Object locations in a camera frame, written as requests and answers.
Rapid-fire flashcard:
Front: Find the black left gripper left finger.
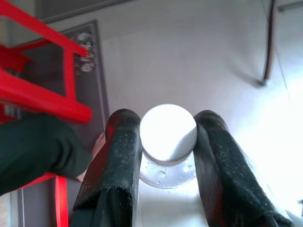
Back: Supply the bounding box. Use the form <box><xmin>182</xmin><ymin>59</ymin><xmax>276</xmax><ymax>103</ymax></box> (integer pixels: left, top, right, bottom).
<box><xmin>71</xmin><ymin>108</ymin><xmax>143</xmax><ymax>227</ymax></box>

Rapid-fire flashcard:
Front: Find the dark curved strap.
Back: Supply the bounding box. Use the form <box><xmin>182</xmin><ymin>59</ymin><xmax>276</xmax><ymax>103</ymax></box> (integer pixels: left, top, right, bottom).
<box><xmin>254</xmin><ymin>0</ymin><xmax>279</xmax><ymax>87</ymax></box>

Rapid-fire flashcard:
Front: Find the person's bare hand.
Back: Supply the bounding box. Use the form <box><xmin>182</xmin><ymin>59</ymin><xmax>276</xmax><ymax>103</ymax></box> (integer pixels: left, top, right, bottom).
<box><xmin>75</xmin><ymin>133</ymin><xmax>106</xmax><ymax>183</ymax></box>

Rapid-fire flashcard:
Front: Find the red plastic stool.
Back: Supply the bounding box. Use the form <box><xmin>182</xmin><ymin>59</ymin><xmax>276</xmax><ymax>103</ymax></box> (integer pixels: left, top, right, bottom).
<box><xmin>0</xmin><ymin>0</ymin><xmax>93</xmax><ymax>227</ymax></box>

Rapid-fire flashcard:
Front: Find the clear bottle white cap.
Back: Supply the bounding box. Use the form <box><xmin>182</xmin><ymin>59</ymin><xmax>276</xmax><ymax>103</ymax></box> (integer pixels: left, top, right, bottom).
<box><xmin>138</xmin><ymin>103</ymin><xmax>206</xmax><ymax>227</ymax></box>

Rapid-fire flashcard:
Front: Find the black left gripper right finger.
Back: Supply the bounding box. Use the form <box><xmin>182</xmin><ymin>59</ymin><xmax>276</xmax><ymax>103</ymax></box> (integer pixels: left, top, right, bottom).
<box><xmin>193</xmin><ymin>109</ymin><xmax>293</xmax><ymax>227</ymax></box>

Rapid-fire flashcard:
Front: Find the grey door with white print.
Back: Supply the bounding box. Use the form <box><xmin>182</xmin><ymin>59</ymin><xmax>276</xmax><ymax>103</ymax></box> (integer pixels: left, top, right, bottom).
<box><xmin>21</xmin><ymin>20</ymin><xmax>111</xmax><ymax>227</ymax></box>

